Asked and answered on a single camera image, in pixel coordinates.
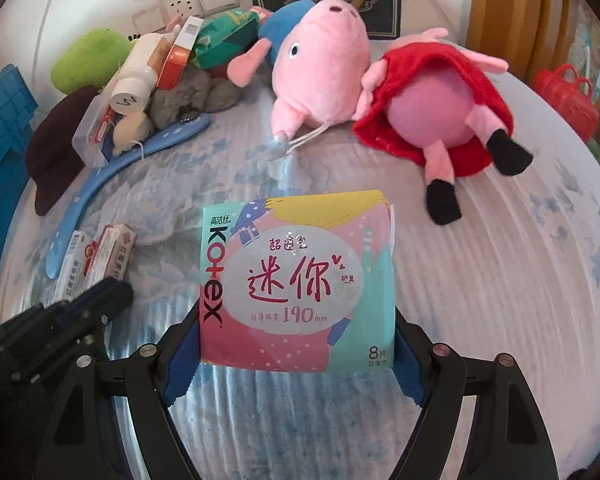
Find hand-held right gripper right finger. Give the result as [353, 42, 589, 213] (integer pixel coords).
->
[387, 310, 556, 480]

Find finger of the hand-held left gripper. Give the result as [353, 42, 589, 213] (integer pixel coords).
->
[72, 282, 135, 331]
[55, 280, 114, 317]

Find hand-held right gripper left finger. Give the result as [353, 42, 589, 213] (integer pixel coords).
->
[42, 322, 203, 480]

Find red white medicine box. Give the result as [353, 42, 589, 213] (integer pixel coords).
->
[55, 232, 98, 306]
[87, 224, 138, 286]

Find light blue plastic hanger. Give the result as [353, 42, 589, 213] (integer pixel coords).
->
[45, 112, 213, 281]

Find pastel sanitary pad packet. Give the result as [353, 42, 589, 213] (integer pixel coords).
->
[199, 189, 398, 375]

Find blue plastic storage crate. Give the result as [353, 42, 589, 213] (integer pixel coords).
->
[0, 63, 38, 336]

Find dark maroon cloth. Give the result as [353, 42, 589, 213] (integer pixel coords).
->
[25, 85, 101, 217]

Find clear plastic box red label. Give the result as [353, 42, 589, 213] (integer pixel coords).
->
[71, 92, 126, 170]

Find cream plush ball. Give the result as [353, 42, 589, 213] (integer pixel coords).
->
[112, 110, 151, 156]

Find white lotion bottle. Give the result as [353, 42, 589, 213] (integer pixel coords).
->
[109, 32, 173, 116]

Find grey fuzzy cloth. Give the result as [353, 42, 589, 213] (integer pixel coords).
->
[147, 67, 251, 131]

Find green frog plush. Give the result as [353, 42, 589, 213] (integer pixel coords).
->
[50, 27, 136, 95]

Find orange white carton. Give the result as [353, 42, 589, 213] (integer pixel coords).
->
[155, 15, 204, 90]

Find green soft packet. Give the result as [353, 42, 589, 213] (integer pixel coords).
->
[190, 8, 261, 71]

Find pig plush red dress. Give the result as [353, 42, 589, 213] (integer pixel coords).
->
[352, 27, 533, 226]

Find pig plush blue shirt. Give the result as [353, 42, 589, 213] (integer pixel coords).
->
[227, 0, 373, 161]

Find red toy basket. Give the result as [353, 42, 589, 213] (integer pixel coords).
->
[535, 63, 600, 143]

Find white light switch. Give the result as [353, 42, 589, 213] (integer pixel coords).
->
[130, 5, 168, 36]

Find white five-hole wall socket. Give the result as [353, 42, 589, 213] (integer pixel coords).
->
[162, 0, 201, 21]

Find black gift bag gold handles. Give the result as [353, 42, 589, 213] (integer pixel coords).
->
[245, 0, 403, 41]

